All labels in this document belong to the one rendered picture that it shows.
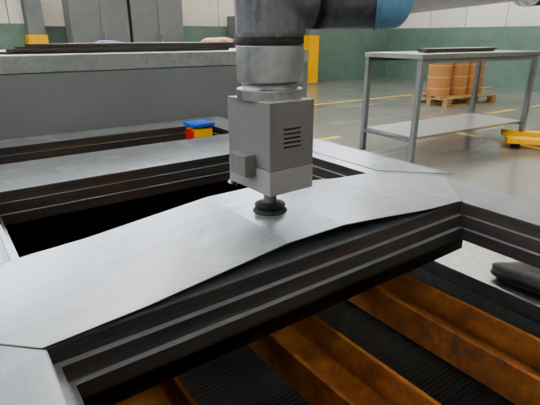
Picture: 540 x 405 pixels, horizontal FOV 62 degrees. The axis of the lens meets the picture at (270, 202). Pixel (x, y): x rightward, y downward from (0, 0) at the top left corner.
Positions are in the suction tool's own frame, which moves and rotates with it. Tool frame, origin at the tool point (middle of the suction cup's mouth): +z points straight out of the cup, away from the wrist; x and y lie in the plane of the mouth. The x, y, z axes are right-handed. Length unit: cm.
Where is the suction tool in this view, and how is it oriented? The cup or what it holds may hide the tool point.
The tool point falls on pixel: (270, 218)
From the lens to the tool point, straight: 56.9
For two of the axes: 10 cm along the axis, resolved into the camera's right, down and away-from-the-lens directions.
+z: 0.0, 9.4, 3.5
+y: 6.0, 2.7, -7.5
